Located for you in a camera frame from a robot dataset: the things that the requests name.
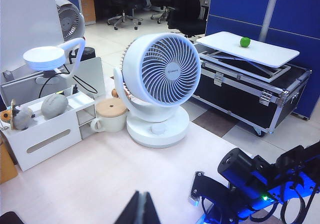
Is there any blue office partition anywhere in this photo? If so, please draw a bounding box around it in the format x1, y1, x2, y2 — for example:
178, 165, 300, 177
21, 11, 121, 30
204, 0, 320, 120

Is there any amber yellow rectangular tin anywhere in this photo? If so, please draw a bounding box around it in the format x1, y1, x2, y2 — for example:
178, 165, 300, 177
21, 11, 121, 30
0, 134, 19, 185

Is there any black aluminium flight case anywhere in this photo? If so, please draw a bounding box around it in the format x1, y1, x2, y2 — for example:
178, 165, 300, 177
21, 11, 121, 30
192, 43, 313, 137

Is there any black round bin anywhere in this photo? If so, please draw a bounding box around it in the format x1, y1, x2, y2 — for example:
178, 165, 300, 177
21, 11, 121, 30
81, 46, 97, 61

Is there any black mouse pad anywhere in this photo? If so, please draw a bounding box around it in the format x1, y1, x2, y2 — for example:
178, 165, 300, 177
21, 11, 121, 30
0, 211, 25, 224

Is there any black swivel chair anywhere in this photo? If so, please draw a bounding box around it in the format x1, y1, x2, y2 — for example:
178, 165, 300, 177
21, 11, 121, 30
107, 0, 145, 31
149, 0, 171, 25

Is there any black lamp power cable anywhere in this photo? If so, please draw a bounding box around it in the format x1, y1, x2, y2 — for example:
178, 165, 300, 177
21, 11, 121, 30
38, 66, 99, 100

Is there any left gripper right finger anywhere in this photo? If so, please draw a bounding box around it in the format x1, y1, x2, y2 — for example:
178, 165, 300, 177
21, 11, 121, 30
143, 191, 161, 224

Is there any large black office chair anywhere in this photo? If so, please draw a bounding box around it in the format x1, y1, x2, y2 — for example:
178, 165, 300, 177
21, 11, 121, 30
166, 0, 210, 39

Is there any small brown white plush toy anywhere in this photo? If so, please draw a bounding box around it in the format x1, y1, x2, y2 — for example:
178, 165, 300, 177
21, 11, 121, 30
0, 99, 36, 131

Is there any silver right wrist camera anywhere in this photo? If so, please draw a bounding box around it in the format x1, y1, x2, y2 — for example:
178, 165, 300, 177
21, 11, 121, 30
187, 170, 206, 207

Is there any white background fan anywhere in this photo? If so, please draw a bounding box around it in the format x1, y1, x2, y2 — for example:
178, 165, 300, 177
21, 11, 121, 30
54, 0, 86, 43

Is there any round wooden mug lid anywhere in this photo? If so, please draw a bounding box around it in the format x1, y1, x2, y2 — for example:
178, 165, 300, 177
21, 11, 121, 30
95, 97, 128, 117

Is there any white gooseneck desk lamp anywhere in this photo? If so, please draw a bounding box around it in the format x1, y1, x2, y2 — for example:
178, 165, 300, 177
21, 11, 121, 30
22, 37, 87, 85

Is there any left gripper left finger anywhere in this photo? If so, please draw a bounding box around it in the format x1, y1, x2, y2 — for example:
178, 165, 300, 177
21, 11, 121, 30
119, 190, 145, 224

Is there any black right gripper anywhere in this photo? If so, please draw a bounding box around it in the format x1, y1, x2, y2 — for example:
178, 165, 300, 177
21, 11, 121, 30
197, 176, 276, 224

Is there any grey stone shaped plush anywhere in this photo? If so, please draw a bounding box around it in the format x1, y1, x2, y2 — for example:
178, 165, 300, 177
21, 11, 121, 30
40, 93, 69, 121

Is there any white tissue box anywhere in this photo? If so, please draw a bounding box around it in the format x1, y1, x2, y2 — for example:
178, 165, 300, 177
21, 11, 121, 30
0, 90, 97, 173

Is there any white round desk fan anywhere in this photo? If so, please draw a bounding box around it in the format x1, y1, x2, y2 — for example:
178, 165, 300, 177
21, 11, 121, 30
112, 32, 202, 149

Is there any green apple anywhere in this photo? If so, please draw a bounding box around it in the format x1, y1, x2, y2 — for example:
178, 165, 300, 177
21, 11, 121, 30
239, 36, 252, 48

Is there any grey desk divider panel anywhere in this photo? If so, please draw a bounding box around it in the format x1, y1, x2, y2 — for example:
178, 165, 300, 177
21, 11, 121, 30
0, 56, 105, 110

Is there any white lift table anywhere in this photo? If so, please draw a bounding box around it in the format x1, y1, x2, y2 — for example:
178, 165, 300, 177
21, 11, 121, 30
196, 30, 300, 84

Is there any white ceramic mug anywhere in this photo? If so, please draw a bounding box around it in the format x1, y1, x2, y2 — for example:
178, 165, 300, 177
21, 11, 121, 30
89, 104, 129, 133

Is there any wooden drawer cabinet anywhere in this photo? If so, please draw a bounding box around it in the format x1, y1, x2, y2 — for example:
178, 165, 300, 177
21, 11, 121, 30
79, 0, 97, 25

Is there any white partition board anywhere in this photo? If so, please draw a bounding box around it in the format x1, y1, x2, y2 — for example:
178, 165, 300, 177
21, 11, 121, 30
0, 0, 64, 72

